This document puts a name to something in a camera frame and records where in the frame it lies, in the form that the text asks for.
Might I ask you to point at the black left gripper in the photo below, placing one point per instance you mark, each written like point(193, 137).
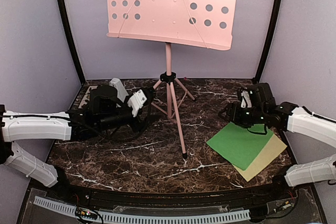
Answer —
point(139, 123)

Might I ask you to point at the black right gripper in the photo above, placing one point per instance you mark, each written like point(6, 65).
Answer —
point(236, 118)

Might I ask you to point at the green paper sheet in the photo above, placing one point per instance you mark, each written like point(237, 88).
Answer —
point(238, 145)

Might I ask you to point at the yellow paper sheet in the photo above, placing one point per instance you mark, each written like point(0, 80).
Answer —
point(271, 151)

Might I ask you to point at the pink music stand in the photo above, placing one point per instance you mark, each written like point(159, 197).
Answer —
point(200, 23)

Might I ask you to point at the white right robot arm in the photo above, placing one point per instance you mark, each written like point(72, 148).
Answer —
point(257, 105)

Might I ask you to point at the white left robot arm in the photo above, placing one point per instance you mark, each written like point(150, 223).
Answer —
point(107, 108)

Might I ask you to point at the white metronome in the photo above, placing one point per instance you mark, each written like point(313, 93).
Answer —
point(119, 87)

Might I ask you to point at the floral patterned coaster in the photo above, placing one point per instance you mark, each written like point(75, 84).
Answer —
point(84, 100)

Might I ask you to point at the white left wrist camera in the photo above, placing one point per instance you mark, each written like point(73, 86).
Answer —
point(136, 102)

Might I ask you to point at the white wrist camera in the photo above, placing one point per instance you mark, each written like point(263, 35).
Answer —
point(244, 97)
point(136, 102)

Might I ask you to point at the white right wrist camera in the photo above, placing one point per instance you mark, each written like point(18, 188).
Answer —
point(244, 97)

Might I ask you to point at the grey cable duct strip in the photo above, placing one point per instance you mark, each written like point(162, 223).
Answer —
point(121, 214)

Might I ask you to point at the black front rail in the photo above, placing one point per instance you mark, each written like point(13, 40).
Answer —
point(96, 195)

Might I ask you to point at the black right frame post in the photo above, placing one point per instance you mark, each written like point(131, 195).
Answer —
point(268, 41)

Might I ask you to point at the black frame post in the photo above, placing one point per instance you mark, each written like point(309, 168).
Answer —
point(70, 41)
point(268, 41)

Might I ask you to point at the black left frame post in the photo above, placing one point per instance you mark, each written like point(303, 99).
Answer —
point(70, 41)

